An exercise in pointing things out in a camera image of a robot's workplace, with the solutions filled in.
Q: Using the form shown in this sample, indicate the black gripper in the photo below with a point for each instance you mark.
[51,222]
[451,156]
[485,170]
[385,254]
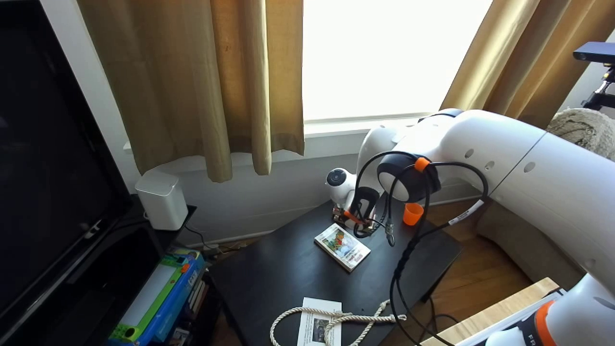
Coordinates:
[366,202]

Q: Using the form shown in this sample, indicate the small white box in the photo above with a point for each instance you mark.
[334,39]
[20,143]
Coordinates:
[343,247]

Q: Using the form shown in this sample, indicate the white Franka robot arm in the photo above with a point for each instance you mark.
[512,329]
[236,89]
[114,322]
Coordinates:
[545,174]

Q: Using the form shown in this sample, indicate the orange plastic cup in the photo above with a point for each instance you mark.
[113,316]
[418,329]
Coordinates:
[414,216]

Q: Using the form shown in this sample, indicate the white flat booklet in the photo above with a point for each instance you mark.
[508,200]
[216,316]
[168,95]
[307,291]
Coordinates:
[314,327]

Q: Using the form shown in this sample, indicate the beige armchair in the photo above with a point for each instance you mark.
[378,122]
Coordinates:
[520,247]

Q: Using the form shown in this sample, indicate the light wooden board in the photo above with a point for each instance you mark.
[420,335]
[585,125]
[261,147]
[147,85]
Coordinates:
[493,314]

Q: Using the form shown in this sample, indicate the bright window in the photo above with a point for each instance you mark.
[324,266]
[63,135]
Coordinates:
[378,58]

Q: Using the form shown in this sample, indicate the blue game box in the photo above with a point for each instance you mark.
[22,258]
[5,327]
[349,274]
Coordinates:
[184,291]

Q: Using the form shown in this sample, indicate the white cube speaker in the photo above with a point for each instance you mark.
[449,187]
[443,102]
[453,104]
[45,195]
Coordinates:
[163,202]

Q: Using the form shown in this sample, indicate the tan window curtain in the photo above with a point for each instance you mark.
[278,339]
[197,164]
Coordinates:
[539,45]
[193,83]

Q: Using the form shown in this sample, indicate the cream knitted blanket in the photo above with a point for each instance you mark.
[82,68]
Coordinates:
[587,127]

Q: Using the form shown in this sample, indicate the black television stand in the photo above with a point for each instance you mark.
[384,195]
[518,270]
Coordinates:
[103,281]

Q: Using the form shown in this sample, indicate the black flat screen television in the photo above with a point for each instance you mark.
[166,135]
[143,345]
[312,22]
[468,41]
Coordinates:
[51,160]

